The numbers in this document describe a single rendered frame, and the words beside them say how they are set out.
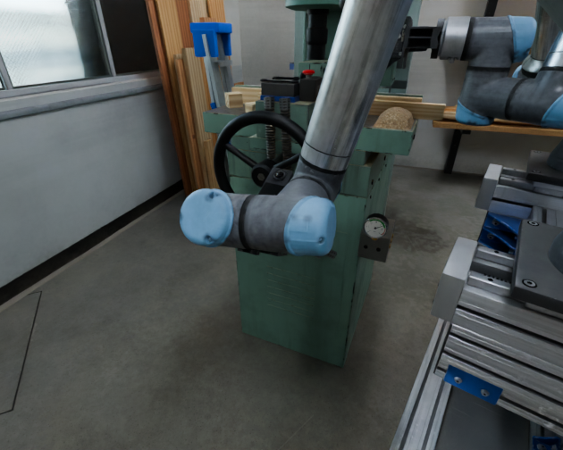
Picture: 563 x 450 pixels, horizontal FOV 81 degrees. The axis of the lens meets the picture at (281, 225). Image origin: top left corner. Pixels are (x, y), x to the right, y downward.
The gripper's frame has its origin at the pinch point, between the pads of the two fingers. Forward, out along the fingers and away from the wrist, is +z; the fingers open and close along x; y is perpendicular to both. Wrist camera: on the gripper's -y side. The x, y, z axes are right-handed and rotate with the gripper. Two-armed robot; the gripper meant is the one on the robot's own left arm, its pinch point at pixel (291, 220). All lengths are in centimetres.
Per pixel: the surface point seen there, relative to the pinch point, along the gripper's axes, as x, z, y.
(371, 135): 11.5, 13.1, -24.7
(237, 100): -33, 20, -33
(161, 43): -136, 87, -90
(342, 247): 7.5, 30.4, 5.1
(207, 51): -83, 65, -74
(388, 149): 16.1, 14.6, -22.0
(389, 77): 10, 35, -50
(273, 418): -4, 34, 65
